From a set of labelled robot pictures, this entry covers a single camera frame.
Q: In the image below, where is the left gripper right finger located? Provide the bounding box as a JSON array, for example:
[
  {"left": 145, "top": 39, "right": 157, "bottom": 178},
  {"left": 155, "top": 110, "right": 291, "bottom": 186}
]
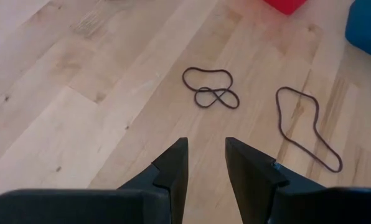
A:
[{"left": 225, "top": 136, "right": 328, "bottom": 224}]

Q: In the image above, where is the black rubber band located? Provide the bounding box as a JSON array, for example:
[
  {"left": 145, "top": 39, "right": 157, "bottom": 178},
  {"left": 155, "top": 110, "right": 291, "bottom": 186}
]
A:
[
  {"left": 181, "top": 66, "right": 240, "bottom": 110},
  {"left": 275, "top": 86, "right": 344, "bottom": 174}
]

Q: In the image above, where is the red plastic basket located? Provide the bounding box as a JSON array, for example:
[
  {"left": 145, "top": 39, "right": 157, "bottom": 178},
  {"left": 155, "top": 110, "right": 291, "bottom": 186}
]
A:
[{"left": 262, "top": 0, "right": 308, "bottom": 16}]

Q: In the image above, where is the blue plastic basket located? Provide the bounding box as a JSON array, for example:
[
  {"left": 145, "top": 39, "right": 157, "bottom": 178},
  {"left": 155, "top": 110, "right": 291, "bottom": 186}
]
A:
[{"left": 344, "top": 0, "right": 371, "bottom": 62}]

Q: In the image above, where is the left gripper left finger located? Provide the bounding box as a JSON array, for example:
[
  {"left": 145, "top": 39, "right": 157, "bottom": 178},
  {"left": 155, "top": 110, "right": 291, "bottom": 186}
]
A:
[{"left": 116, "top": 137, "right": 189, "bottom": 224}]

